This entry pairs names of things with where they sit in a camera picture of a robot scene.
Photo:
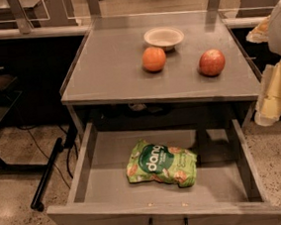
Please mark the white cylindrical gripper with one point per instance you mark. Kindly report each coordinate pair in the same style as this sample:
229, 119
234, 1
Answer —
268, 102

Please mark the red apple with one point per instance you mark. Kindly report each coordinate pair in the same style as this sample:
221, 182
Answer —
212, 62

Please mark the orange fruit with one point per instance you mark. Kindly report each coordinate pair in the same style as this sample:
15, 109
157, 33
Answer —
153, 59

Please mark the black metal floor bar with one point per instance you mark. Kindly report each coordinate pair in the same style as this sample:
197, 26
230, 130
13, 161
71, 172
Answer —
39, 194

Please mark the metal railing bar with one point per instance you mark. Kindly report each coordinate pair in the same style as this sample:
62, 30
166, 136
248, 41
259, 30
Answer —
45, 32

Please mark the grey open top drawer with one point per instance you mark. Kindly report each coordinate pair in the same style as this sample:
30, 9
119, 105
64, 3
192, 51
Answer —
228, 189

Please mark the white paper bowl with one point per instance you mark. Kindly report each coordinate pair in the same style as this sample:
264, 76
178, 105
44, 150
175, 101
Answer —
165, 38

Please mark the grey counter cabinet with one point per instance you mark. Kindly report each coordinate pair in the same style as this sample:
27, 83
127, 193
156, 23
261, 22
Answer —
108, 70

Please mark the green rice chip bag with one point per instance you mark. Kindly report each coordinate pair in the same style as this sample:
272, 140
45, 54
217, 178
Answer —
171, 165

